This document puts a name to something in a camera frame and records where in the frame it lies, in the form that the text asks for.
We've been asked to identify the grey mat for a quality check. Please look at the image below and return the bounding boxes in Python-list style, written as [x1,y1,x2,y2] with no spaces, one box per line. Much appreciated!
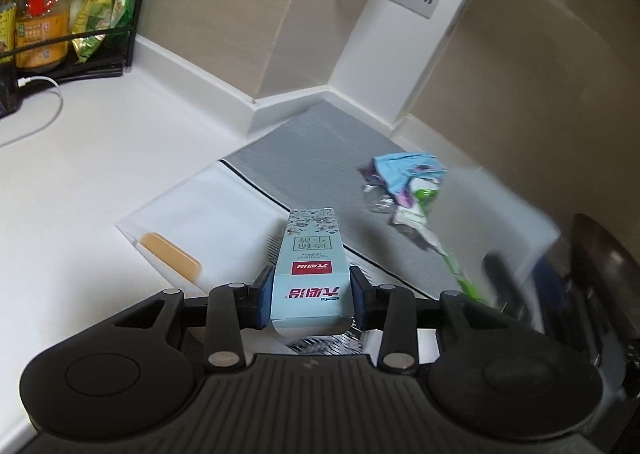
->
[219,100,482,304]

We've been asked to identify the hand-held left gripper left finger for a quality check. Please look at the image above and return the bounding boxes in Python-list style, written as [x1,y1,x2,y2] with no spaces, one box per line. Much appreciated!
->
[107,265,277,376]

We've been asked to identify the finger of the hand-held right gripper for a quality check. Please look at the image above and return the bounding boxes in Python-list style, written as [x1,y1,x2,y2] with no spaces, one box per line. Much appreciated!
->
[481,250,527,321]

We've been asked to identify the light blue carton box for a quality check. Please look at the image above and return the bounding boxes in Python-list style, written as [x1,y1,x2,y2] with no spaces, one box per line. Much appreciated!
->
[269,207,358,338]

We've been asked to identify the white cable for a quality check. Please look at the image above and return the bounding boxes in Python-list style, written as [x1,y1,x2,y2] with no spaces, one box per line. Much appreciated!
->
[0,75,64,148]

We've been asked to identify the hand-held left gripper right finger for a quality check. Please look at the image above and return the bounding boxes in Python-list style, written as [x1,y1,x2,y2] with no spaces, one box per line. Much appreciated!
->
[349,265,512,377]

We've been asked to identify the blue plastic wrapper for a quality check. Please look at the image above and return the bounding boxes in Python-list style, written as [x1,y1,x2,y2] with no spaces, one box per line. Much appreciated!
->
[356,152,449,213]

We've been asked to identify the tan sticky label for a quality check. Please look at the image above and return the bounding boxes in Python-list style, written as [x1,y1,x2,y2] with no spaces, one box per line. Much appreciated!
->
[137,232,203,286]

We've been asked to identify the black power adapter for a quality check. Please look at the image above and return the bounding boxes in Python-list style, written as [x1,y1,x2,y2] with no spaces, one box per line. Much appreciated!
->
[0,63,24,118]

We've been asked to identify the green white snack wrapper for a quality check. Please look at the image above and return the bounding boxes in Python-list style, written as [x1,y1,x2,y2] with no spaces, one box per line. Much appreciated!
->
[390,175,489,308]

